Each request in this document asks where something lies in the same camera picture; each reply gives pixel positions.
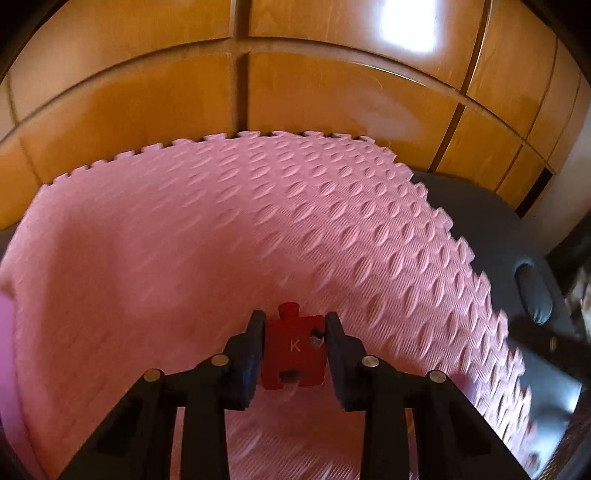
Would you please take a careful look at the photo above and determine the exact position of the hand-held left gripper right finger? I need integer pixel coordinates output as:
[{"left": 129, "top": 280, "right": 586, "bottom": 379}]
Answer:
[{"left": 324, "top": 311, "right": 527, "bottom": 480}]

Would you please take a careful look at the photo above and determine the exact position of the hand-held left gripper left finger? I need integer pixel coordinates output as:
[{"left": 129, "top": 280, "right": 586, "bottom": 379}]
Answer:
[{"left": 60, "top": 310, "right": 267, "bottom": 480}]

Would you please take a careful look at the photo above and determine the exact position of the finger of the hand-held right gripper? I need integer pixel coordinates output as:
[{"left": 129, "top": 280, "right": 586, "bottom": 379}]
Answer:
[{"left": 505, "top": 314, "right": 585, "bottom": 385}]

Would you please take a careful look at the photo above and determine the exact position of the wooden wardrobe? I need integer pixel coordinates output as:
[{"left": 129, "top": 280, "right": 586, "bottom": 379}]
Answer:
[{"left": 0, "top": 0, "right": 583, "bottom": 223}]

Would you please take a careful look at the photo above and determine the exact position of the black oval table grommet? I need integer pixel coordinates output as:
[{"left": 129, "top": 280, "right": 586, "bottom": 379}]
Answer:
[{"left": 515, "top": 261, "right": 555, "bottom": 324}]

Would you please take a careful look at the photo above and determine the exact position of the red puzzle piece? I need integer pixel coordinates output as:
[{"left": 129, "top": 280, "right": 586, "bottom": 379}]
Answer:
[{"left": 261, "top": 302, "right": 331, "bottom": 390}]

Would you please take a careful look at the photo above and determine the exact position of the pink foam puzzle mat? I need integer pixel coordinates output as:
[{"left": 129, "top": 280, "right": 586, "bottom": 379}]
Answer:
[{"left": 0, "top": 130, "right": 541, "bottom": 480}]

